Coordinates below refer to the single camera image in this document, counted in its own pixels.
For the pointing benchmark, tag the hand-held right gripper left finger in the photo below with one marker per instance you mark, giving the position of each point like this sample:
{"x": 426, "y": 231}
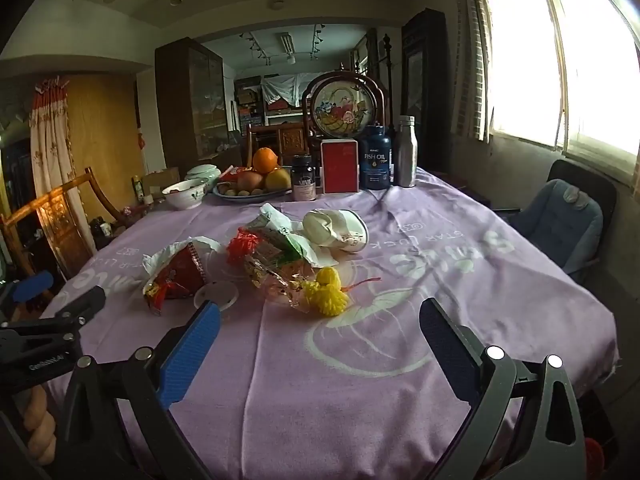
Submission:
{"x": 190, "y": 350}

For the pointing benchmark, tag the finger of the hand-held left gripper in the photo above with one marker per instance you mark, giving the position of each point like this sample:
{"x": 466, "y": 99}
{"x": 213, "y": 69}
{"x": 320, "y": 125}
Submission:
{"x": 32, "y": 286}
{"x": 80, "y": 306}

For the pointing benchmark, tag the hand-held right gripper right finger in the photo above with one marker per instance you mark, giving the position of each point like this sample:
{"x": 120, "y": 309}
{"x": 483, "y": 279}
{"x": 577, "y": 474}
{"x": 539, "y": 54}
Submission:
{"x": 445, "y": 355}

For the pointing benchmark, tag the small clear plastic cup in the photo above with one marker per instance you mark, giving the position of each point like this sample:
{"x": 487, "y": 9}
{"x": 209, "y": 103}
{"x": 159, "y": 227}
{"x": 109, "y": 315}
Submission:
{"x": 217, "y": 295}

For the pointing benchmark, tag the red and white carton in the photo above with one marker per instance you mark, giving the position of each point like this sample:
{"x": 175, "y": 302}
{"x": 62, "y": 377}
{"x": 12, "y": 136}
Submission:
{"x": 175, "y": 280}

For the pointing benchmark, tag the floral cellophane wrap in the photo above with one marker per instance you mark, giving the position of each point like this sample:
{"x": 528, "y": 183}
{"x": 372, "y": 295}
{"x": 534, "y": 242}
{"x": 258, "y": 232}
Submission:
{"x": 272, "y": 277}

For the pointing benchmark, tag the red foam net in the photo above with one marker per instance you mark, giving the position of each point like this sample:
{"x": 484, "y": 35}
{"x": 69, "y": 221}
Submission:
{"x": 242, "y": 247}

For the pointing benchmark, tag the green and white plastic bag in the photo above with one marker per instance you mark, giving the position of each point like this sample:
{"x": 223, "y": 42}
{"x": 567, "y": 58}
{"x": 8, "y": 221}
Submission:
{"x": 285, "y": 240}

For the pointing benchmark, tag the person's left hand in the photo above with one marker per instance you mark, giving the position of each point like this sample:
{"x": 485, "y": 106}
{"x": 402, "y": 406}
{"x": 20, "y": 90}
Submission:
{"x": 40, "y": 425}

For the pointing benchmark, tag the wooden armchair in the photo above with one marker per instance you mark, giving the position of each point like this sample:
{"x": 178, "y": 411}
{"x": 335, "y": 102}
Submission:
{"x": 50, "y": 220}

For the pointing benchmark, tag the purple printed tablecloth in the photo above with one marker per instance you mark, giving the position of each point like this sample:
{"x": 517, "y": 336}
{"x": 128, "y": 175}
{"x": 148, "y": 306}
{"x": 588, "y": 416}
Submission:
{"x": 280, "y": 360}

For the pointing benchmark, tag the yellow foam net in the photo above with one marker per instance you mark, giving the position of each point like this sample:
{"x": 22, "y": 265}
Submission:
{"x": 327, "y": 292}

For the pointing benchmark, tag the floral curtain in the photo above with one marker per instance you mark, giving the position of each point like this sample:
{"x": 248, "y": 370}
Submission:
{"x": 50, "y": 150}

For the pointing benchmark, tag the white ceramic bowl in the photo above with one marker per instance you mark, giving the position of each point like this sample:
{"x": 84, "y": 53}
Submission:
{"x": 185, "y": 197}

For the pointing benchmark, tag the cardboard box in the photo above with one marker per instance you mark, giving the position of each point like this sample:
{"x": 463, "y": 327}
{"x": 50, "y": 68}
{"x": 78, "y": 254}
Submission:
{"x": 160, "y": 177}

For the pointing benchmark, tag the wooden door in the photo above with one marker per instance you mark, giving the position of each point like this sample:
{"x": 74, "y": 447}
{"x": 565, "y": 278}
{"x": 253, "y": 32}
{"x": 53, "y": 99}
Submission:
{"x": 100, "y": 135}

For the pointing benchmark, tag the blue-rimmed fruit plate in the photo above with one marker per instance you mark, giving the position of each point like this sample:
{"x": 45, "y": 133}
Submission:
{"x": 272, "y": 195}

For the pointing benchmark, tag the blue cushioned chair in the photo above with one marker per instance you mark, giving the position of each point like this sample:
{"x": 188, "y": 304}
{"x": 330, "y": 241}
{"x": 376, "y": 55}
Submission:
{"x": 560, "y": 220}

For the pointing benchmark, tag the green lidded ceramic pot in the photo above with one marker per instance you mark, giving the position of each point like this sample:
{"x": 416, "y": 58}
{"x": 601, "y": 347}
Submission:
{"x": 202, "y": 172}

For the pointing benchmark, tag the red apple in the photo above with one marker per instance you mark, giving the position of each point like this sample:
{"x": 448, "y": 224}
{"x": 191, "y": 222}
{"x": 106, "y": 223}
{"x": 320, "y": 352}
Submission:
{"x": 250, "y": 180}

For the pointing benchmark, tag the red snack packet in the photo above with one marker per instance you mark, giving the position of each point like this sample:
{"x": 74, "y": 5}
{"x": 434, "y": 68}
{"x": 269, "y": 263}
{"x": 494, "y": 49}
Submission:
{"x": 231, "y": 174}

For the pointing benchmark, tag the yellow pear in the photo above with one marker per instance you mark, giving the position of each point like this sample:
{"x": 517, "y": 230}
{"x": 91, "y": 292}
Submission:
{"x": 278, "y": 179}

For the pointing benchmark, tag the steel bottle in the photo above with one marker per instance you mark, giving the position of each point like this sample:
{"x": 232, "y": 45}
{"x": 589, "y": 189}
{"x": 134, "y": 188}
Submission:
{"x": 406, "y": 155}

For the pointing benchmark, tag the orange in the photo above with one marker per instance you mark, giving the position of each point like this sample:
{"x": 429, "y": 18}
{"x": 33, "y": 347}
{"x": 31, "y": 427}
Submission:
{"x": 265, "y": 160}

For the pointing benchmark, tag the dark supplement bottle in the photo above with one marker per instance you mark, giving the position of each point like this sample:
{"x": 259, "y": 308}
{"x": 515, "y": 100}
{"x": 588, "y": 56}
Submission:
{"x": 303, "y": 180}

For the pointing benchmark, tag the blue supplement bottle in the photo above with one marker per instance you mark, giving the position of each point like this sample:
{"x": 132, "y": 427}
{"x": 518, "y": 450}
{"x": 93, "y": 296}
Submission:
{"x": 376, "y": 160}

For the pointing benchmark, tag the red box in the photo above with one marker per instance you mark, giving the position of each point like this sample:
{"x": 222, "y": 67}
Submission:
{"x": 340, "y": 167}

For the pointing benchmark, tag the carved wooden chair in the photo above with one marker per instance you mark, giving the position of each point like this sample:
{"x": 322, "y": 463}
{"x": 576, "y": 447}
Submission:
{"x": 290, "y": 140}

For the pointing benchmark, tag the wooden glass cabinet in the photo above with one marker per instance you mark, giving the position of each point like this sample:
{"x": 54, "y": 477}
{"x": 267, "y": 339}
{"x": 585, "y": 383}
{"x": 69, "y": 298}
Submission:
{"x": 190, "y": 100}

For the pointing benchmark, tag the round painted table screen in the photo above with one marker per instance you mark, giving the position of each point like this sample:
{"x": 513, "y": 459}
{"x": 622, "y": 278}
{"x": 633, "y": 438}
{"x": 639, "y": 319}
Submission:
{"x": 342, "y": 105}

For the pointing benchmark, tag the dark tall cabinet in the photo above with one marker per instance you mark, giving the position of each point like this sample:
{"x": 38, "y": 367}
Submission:
{"x": 425, "y": 85}

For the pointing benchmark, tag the white cloth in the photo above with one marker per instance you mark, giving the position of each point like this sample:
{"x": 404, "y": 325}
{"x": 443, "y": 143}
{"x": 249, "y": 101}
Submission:
{"x": 290, "y": 87}

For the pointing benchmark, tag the striped window curtain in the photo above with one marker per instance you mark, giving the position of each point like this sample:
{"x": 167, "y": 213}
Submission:
{"x": 470, "y": 60}

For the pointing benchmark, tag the window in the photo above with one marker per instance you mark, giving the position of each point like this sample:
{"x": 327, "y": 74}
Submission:
{"x": 575, "y": 60}

